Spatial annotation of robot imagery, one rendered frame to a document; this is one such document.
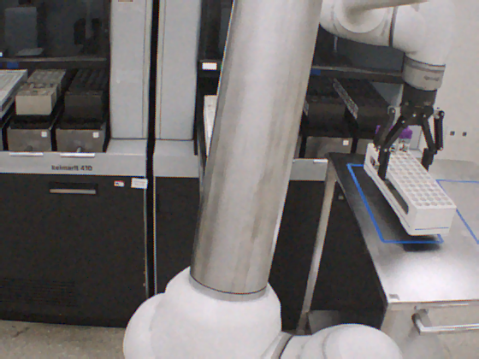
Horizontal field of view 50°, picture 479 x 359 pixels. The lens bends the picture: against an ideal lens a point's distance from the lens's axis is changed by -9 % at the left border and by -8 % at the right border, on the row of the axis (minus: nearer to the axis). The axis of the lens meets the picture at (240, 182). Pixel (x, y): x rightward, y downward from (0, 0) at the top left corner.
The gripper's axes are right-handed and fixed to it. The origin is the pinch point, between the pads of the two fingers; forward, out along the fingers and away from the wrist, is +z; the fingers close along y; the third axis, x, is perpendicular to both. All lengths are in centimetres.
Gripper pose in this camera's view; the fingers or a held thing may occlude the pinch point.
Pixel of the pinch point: (404, 168)
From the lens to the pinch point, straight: 127.1
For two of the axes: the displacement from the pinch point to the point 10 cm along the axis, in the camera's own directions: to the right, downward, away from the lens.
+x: -1.5, -4.9, 8.6
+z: -0.8, 8.7, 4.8
